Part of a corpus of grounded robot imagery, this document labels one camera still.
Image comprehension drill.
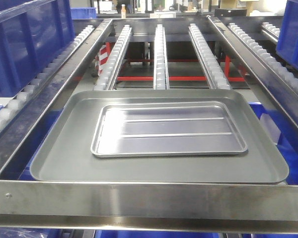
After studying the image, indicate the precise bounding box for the small silver metal tray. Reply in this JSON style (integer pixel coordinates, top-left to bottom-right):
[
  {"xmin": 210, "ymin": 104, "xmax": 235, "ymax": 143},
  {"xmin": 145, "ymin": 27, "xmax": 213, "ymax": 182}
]
[{"xmin": 90, "ymin": 101, "xmax": 248, "ymax": 158}]

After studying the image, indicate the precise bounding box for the large grey serving tray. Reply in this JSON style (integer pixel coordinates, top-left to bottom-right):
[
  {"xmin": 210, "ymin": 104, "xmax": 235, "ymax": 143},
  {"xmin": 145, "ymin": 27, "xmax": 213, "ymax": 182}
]
[{"xmin": 30, "ymin": 89, "xmax": 289, "ymax": 184}]

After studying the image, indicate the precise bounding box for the white roller track centre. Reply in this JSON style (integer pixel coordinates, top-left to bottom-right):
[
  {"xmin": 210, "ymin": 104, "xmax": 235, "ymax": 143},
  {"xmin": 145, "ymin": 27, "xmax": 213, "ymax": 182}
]
[{"xmin": 153, "ymin": 24, "xmax": 170, "ymax": 90}]

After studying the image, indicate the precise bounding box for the white roller track centre-left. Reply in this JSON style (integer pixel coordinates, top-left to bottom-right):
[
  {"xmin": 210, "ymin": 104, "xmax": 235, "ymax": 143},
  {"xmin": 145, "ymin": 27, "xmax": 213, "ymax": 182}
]
[{"xmin": 93, "ymin": 25, "xmax": 132, "ymax": 90}]

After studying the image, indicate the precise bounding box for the white roller track centre-right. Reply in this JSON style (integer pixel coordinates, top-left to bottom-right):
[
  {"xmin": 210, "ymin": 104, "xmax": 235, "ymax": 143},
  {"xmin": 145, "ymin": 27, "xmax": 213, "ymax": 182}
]
[{"xmin": 189, "ymin": 23, "xmax": 231, "ymax": 90}]

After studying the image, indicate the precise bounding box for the steel rack front crossbar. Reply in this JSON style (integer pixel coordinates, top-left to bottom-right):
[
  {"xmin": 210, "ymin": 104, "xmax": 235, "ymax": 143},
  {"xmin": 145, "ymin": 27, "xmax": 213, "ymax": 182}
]
[{"xmin": 0, "ymin": 180, "xmax": 298, "ymax": 234}]

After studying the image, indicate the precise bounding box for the white roller track right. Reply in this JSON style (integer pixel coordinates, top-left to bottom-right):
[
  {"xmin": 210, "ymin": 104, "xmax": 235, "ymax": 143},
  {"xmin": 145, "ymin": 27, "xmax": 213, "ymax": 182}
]
[{"xmin": 228, "ymin": 23, "xmax": 298, "ymax": 95}]

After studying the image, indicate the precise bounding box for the blue bin below rack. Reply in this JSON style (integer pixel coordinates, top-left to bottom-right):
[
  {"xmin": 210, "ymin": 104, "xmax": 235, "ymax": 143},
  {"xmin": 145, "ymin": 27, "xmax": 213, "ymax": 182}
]
[{"xmin": 249, "ymin": 102, "xmax": 298, "ymax": 185}]

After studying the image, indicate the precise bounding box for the blue plastic bin left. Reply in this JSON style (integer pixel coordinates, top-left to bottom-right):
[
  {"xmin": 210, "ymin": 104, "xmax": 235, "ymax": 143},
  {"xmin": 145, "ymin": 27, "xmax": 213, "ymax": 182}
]
[{"xmin": 0, "ymin": 0, "xmax": 75, "ymax": 97}]

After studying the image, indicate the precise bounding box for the blue plastic bin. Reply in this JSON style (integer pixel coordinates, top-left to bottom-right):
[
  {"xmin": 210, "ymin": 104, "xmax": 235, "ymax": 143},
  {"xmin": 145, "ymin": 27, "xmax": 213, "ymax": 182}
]
[
  {"xmin": 0, "ymin": 0, "xmax": 75, "ymax": 97},
  {"xmin": 276, "ymin": 0, "xmax": 298, "ymax": 70}
]

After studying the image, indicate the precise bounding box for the white roller track far left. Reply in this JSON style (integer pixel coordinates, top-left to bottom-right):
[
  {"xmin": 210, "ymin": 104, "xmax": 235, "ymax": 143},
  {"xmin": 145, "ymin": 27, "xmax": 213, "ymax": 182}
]
[{"xmin": 0, "ymin": 25, "xmax": 94, "ymax": 132}]

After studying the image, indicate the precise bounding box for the blue plastic bin right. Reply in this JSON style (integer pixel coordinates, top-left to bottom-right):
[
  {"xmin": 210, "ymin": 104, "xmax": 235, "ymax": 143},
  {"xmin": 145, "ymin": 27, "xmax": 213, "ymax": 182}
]
[{"xmin": 276, "ymin": 0, "xmax": 298, "ymax": 70}]

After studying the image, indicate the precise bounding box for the red metal frame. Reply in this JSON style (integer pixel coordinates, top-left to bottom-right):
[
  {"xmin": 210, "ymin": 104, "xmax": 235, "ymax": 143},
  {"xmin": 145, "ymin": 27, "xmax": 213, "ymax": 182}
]
[{"xmin": 117, "ymin": 56, "xmax": 245, "ymax": 82}]

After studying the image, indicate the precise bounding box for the right steel side rail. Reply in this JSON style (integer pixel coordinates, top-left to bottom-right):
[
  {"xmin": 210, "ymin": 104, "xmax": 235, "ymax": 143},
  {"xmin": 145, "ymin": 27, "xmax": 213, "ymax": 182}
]
[{"xmin": 206, "ymin": 15, "xmax": 298, "ymax": 142}]

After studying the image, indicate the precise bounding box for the steel side rail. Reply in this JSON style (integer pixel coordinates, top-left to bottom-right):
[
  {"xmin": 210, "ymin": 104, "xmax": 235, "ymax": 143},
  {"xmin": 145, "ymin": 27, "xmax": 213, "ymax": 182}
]
[
  {"xmin": 0, "ymin": 19, "xmax": 113, "ymax": 179},
  {"xmin": 206, "ymin": 15, "xmax": 298, "ymax": 142}
]

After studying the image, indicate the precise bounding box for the left steel side rail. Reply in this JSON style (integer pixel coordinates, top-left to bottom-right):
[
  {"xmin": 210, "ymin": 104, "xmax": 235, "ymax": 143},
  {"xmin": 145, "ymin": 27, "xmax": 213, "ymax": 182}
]
[{"xmin": 0, "ymin": 19, "xmax": 113, "ymax": 179}]

